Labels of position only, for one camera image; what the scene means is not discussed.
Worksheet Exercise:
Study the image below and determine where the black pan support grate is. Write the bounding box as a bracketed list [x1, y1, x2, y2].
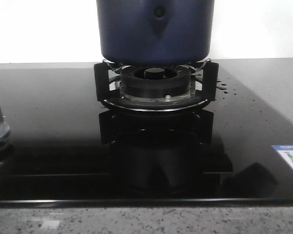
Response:
[94, 59, 219, 112]

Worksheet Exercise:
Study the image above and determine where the black glass gas cooktop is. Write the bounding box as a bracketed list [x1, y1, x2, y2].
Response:
[0, 68, 293, 208]

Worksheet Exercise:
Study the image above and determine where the dark blue cooking pot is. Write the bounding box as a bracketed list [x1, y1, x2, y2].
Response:
[96, 0, 214, 66]

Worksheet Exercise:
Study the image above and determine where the black gas burner head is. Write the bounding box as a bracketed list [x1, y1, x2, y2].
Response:
[121, 65, 191, 98]

